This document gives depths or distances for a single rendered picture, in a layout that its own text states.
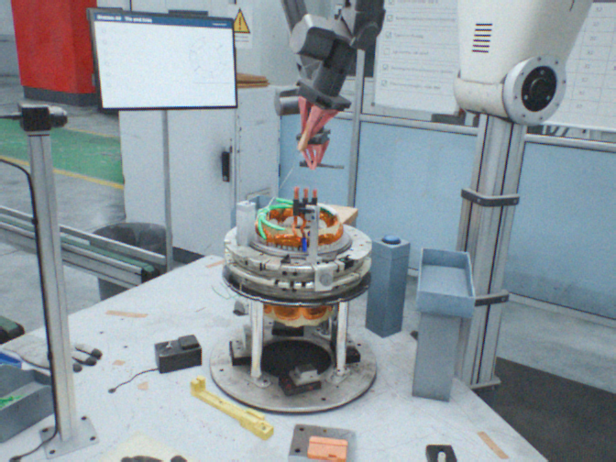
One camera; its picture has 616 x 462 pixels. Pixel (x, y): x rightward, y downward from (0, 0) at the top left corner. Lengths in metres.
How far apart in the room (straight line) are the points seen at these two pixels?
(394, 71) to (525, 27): 2.24
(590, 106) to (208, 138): 2.12
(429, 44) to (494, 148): 2.06
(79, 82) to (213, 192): 1.69
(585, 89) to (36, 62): 4.00
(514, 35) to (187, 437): 1.03
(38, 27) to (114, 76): 3.05
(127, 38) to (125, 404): 1.30
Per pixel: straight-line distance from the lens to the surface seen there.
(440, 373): 1.28
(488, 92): 1.35
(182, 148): 3.73
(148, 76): 2.16
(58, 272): 1.06
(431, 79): 3.41
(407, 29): 3.46
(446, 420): 1.27
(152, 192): 4.01
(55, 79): 5.06
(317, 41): 1.08
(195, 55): 2.22
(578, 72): 3.23
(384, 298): 1.47
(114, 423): 1.25
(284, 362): 1.39
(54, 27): 5.00
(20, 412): 1.25
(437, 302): 1.12
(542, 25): 1.31
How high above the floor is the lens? 1.52
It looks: 19 degrees down
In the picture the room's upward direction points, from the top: 3 degrees clockwise
